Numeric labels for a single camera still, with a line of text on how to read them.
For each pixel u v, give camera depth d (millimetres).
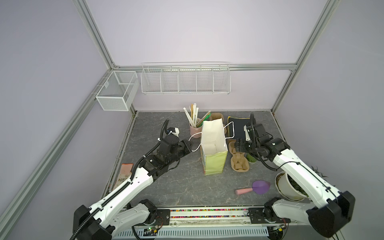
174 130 680
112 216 416
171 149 536
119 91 1015
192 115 991
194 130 988
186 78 984
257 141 577
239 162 915
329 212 372
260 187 831
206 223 729
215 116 1154
